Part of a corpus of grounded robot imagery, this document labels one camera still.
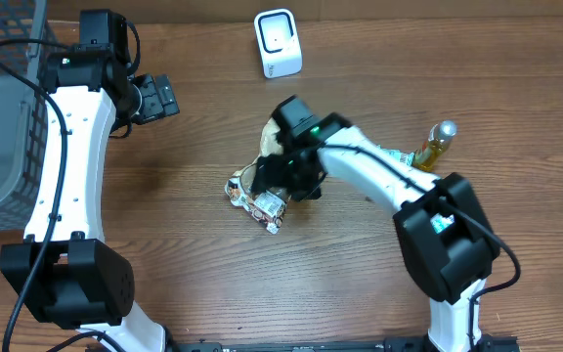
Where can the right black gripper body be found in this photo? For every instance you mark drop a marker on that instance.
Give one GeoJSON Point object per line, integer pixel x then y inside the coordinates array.
{"type": "Point", "coordinates": [292, 174]}

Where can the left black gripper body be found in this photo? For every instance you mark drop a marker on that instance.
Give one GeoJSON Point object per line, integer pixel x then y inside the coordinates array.
{"type": "Point", "coordinates": [152, 105]}

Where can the snack packet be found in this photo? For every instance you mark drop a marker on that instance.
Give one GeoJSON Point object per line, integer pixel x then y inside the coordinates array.
{"type": "Point", "coordinates": [267, 208]}

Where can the teal tissue pack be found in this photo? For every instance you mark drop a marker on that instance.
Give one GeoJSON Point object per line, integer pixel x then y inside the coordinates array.
{"type": "Point", "coordinates": [399, 156]}
{"type": "Point", "coordinates": [441, 223]}

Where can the yellow liquid bottle silver cap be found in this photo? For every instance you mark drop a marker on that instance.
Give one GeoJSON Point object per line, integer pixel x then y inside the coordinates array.
{"type": "Point", "coordinates": [438, 142]}

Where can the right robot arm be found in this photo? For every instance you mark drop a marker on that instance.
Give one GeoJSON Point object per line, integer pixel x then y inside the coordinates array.
{"type": "Point", "coordinates": [443, 233]}

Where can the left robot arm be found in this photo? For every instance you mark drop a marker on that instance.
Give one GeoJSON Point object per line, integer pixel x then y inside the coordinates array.
{"type": "Point", "coordinates": [63, 271]}

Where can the white barcode scanner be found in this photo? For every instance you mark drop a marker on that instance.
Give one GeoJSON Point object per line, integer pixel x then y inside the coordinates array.
{"type": "Point", "coordinates": [278, 43]}

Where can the grey plastic shopping basket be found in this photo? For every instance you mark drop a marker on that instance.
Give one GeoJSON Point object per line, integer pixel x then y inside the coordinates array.
{"type": "Point", "coordinates": [23, 116]}

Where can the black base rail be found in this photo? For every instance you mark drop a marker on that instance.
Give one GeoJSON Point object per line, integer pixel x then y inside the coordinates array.
{"type": "Point", "coordinates": [398, 344]}

